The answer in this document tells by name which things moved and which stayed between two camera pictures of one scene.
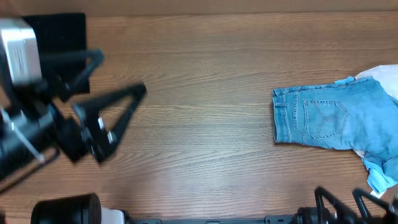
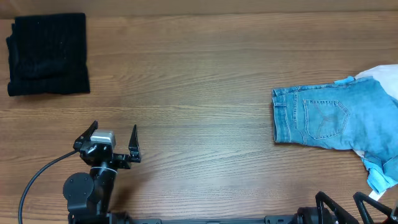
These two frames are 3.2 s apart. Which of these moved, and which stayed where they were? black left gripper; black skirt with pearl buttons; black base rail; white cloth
Moved: black left gripper
Stayed: black base rail; black skirt with pearl buttons; white cloth
